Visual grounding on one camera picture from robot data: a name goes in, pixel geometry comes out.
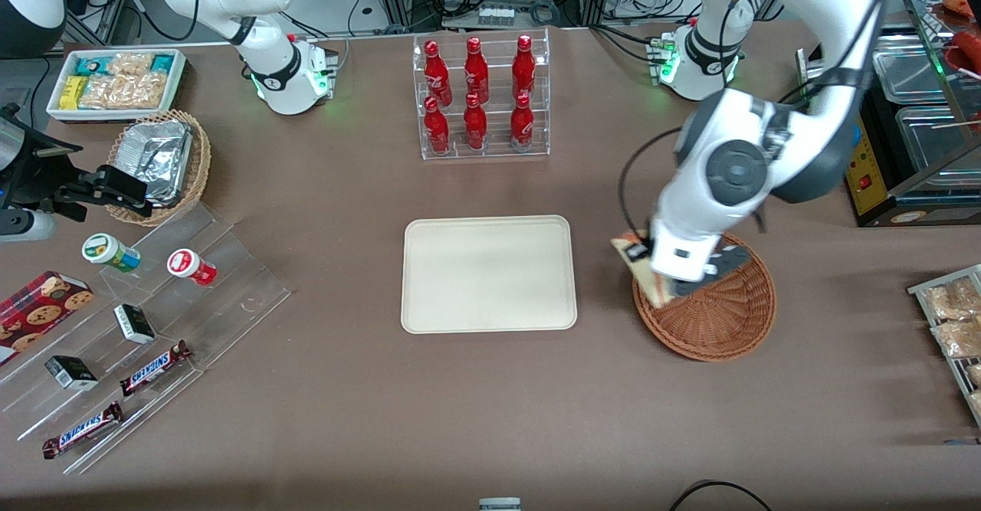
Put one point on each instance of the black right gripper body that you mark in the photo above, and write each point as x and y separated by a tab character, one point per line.
40	175

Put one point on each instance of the triangular sandwich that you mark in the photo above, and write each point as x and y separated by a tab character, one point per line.
651	280

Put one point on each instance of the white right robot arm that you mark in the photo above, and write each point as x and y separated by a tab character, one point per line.
272	74

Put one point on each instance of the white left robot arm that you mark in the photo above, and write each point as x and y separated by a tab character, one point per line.
736	166

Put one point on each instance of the round brown wicker basket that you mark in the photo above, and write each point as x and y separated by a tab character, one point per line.
728	327

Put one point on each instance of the light woven wicker basket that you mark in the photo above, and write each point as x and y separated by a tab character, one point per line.
201	166

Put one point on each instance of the cream rectangular serving tray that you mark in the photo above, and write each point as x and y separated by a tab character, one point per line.
488	273

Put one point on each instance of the silver foil container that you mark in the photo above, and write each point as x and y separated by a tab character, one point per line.
157	158

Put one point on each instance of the green lid snack cup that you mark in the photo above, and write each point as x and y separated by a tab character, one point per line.
107	250

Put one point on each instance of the clear bag of crackers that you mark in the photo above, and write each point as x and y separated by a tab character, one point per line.
126	91
130	63

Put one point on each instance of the yellow snack packet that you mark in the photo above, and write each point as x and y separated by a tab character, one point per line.
73	93

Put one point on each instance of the red lid snack cup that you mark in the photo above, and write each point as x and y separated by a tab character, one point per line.
188	266

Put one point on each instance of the red chocolate cookie box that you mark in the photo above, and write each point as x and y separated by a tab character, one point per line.
38	308

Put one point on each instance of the teal snack packet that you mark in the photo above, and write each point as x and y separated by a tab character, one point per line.
92	65
162	62

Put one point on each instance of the white rectangular snack bin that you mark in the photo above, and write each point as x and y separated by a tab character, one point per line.
178	74

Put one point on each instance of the small black box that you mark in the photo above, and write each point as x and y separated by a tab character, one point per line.
134	324
70	373

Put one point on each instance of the clear acrylic stepped display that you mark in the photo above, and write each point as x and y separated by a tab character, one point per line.
230	296

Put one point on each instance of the red cola bottle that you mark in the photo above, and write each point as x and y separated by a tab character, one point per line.
475	126
522	125
476	73
437	129
437	74
523	70

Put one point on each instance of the clear acrylic bottle rack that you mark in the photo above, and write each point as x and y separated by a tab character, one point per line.
494	151

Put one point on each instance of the brown Snickers bar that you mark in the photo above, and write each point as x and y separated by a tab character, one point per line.
153	369
83	430

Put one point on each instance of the black food warmer case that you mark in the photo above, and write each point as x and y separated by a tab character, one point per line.
870	181

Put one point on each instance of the clear bag of snacks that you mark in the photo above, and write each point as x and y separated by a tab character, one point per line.
958	339
950	300

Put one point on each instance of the white power strip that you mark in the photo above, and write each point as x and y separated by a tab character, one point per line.
496	15

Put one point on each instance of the steel food pan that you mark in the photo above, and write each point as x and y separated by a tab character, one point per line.
935	139
912	70

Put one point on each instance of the small grey device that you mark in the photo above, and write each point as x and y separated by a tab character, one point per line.
500	505

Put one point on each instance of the red food item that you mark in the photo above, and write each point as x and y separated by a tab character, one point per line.
967	50

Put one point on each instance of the orange food item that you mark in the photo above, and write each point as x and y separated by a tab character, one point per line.
959	4

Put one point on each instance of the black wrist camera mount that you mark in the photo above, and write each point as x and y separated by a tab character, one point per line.
733	260

